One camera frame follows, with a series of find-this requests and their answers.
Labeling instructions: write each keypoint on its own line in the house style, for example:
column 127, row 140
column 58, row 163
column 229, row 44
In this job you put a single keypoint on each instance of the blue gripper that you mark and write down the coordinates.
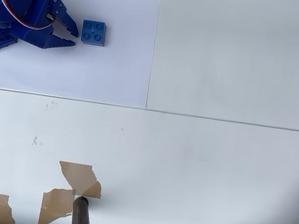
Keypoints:
column 38, row 35

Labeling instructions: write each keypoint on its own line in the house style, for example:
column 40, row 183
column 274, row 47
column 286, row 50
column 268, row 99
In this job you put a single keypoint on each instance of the blue toy brick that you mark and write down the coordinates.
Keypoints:
column 93, row 32

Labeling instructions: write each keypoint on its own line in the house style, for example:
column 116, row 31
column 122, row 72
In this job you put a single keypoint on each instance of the white paper sheet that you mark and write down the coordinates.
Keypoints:
column 101, row 76

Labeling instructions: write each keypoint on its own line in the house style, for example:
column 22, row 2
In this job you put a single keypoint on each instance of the dark metal pole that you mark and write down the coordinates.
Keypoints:
column 81, row 220

